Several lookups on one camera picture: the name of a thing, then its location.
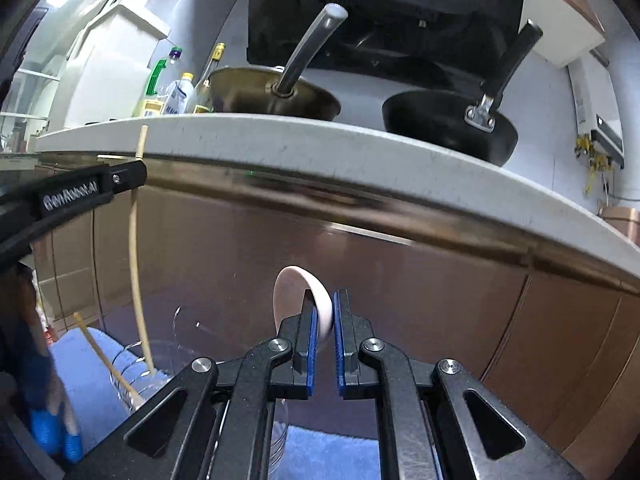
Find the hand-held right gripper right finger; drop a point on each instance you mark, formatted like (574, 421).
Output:
(340, 355)

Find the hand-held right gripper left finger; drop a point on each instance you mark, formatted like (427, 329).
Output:
(312, 355)

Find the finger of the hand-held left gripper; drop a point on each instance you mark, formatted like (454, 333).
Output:
(125, 176)

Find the pale pink spoon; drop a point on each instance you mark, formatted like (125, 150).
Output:
(292, 295)

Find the wooden chopstick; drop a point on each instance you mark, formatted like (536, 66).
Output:
(107, 360)
(134, 260)

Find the clear glass cup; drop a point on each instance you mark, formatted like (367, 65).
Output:
(170, 346)

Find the brown base cabinet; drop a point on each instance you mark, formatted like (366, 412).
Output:
(425, 310)

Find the clear bottle with yellow cap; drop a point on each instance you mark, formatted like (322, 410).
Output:
(181, 96)

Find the white foam box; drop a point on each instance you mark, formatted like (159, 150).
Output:
(100, 70)

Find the tall dark glass bottle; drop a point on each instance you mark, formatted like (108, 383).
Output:
(206, 85)

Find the sliding glass door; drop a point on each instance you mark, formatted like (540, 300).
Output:
(30, 60)

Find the blue towel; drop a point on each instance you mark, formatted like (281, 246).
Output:
(95, 410)

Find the blurred blue object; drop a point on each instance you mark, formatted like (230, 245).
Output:
(45, 427)

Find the black frying pan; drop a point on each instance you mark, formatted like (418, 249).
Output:
(435, 120)

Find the black range hood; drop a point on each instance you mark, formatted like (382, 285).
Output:
(390, 15)

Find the rose gold rice cooker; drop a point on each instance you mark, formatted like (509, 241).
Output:
(622, 225)

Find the yellow gas pipe fittings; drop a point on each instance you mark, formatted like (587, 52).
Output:
(595, 162)

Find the white water heater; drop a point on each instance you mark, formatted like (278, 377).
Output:
(595, 110)

